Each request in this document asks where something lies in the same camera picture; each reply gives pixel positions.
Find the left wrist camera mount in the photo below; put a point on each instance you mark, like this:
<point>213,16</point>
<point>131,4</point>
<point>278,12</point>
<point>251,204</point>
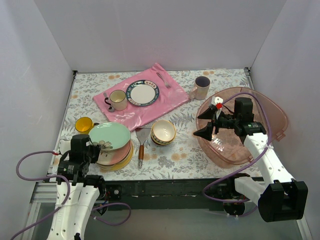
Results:
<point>64,147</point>

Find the silver fork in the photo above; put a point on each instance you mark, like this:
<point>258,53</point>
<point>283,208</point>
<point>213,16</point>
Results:
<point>167,85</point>

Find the pink mug purple inside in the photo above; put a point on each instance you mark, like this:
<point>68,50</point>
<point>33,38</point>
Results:
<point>200,88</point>

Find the yellow rimmed cream bowl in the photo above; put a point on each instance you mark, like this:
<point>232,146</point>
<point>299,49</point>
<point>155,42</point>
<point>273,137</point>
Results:
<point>163,131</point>

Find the pink transparent plastic bin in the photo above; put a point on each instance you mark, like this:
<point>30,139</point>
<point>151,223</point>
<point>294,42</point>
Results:
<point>226,149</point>

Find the yellow bottom plate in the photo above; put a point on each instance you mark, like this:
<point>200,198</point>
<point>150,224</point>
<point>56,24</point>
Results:
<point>118,166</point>

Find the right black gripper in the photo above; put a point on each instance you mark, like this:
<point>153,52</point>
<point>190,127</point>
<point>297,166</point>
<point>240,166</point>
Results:
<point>214,122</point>

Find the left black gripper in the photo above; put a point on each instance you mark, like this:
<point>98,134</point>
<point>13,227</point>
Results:
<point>94,149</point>

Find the pink cream branch plate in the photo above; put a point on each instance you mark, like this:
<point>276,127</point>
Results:
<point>112,157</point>

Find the metal spatula wooden handle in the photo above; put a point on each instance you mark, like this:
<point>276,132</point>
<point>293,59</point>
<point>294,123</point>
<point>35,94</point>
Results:
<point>142,134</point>

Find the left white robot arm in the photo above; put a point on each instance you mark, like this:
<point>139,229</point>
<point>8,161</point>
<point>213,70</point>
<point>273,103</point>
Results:
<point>76,191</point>

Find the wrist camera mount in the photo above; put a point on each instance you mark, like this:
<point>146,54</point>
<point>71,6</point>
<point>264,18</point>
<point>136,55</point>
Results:
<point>217,103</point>
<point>64,147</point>

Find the yellow orange cup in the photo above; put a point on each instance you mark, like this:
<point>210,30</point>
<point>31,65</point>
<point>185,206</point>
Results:
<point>84,125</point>

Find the cream mug black handle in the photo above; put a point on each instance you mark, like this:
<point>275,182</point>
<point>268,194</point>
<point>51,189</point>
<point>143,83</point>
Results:
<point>118,100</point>

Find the mint green flower plate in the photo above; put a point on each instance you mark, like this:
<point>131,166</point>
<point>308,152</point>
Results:
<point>110,136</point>

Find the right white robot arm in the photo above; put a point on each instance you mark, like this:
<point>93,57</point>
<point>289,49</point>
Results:
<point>281,198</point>

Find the pink satin cloth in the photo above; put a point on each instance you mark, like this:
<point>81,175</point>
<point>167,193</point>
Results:
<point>134,117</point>

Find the green rimmed white plate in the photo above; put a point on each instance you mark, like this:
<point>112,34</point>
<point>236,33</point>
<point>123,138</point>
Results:
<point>142,93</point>

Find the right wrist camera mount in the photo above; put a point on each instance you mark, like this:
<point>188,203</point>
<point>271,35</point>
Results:
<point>217,103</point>

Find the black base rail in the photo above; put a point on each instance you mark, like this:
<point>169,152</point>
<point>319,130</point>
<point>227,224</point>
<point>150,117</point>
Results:
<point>158,194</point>

